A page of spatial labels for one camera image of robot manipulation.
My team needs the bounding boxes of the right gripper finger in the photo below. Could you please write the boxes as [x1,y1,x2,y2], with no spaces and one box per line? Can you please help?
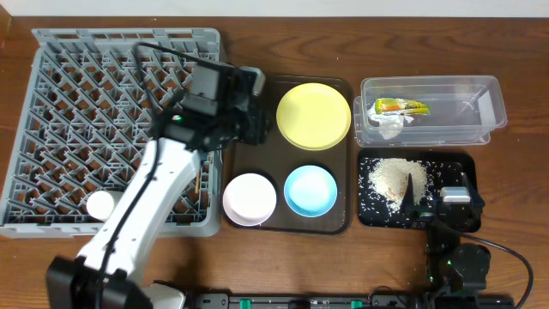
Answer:
[402,173,415,209]
[462,173,477,200]

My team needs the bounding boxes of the rice and food scraps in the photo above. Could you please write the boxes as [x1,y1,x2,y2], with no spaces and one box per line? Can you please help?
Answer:
[358,157,463,228]

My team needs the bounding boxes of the white paper napkin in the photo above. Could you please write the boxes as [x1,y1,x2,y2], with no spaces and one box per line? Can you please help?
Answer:
[367,106,413,140]

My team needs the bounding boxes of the wooden chopstick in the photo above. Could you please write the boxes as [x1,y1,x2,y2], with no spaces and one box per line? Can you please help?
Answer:
[195,166,202,194]

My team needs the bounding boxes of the light blue bowl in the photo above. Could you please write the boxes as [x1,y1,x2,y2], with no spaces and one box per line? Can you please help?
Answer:
[283,165,338,218]

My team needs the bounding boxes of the green orange snack wrapper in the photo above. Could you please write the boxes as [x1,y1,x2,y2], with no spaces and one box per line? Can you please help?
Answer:
[374,98,430,116]

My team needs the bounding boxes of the white plastic cup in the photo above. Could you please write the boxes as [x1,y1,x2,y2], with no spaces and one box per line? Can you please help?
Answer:
[86,191,123,221]

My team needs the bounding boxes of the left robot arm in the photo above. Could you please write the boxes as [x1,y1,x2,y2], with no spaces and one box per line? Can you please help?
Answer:
[45,61,270,308]

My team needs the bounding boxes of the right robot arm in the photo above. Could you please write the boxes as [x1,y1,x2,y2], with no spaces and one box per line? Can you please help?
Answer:
[401,173,491,308]

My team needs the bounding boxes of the clear plastic waste bin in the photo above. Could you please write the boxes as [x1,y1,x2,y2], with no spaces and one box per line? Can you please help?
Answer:
[353,76,507,148]

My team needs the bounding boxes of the black plastic tray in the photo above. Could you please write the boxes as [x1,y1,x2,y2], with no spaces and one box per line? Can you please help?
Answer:
[358,148,485,233]

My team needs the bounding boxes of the dark brown serving tray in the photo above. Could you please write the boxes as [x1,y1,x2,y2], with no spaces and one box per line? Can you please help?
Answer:
[221,75,355,236]

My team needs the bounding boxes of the yellow round plate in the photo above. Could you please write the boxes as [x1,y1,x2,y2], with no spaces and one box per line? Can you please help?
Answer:
[276,82,352,151]

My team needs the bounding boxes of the pink round bowl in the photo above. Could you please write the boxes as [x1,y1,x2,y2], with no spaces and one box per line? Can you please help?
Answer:
[222,173,277,227]

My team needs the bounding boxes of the grey plastic dish rack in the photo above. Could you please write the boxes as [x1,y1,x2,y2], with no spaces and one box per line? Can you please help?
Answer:
[1,27,226,239]

